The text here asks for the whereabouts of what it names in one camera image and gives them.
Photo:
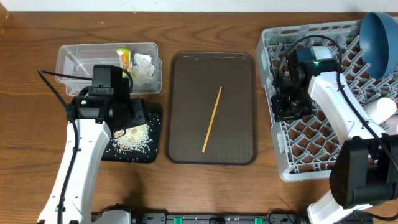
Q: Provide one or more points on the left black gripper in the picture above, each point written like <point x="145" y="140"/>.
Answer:
<point x="138" y="105"/>

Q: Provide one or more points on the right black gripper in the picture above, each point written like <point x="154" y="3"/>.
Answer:
<point x="288" y="106"/>

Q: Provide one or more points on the pile of rice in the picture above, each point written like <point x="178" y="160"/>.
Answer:
<point x="133" y="138"/>

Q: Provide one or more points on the white paper napkin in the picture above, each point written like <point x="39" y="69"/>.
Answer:
<point x="143" y="69"/>

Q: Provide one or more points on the light blue small bowl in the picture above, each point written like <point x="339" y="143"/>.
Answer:
<point x="321" y="52"/>

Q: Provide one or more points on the yellow green snack wrapper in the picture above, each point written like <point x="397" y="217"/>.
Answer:
<point x="124" y="58"/>

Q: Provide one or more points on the pale green cup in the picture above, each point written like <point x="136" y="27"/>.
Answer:
<point x="381" y="109"/>

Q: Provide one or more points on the pink cup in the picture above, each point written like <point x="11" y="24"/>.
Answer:
<point x="392" y="125"/>

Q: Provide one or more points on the dark blue plate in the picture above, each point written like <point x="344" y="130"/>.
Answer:
<point x="378" y="39"/>

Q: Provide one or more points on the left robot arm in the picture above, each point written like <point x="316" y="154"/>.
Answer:
<point x="93" y="116"/>

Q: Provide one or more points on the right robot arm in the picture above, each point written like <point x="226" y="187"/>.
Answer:
<point x="365" y="171"/>

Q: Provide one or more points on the black waste tray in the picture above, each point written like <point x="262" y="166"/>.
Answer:
<point x="140" y="140"/>

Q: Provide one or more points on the grey dishwasher rack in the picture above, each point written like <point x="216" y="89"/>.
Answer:
<point x="307" y="148"/>

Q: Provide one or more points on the clear plastic waste bin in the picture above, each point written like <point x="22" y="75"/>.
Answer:
<point x="79" y="60"/>

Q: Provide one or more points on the brown serving tray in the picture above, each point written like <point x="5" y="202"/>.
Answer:
<point x="195" y="79"/>

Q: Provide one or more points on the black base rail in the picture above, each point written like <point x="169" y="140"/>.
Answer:
<point x="122" y="214"/>

